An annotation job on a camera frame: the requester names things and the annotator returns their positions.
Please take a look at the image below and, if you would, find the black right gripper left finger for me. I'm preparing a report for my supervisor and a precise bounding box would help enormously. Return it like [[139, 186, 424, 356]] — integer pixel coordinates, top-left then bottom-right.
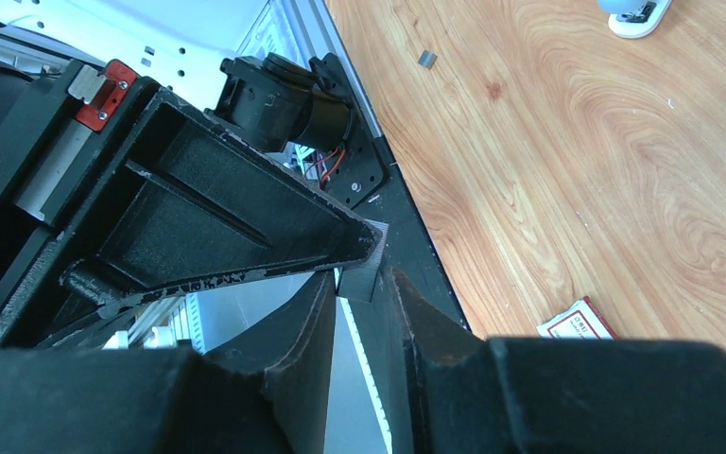
[[0, 271, 336, 453]]

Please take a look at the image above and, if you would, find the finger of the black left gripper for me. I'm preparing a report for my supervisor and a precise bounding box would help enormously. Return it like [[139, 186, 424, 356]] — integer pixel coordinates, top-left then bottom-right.
[[0, 88, 381, 348]]

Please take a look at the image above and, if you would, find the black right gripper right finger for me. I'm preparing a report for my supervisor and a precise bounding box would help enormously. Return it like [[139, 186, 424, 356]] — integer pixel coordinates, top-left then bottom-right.
[[388, 269, 726, 453]]

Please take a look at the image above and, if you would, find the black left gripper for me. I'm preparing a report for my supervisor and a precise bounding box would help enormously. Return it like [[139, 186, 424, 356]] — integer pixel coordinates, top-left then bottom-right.
[[0, 61, 163, 349]]

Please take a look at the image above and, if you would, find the small staple strip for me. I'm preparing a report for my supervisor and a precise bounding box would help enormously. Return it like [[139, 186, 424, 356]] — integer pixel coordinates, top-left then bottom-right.
[[418, 50, 438, 69]]

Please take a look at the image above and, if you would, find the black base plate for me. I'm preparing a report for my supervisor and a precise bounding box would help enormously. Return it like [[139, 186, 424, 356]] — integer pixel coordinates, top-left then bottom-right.
[[310, 53, 468, 453]]

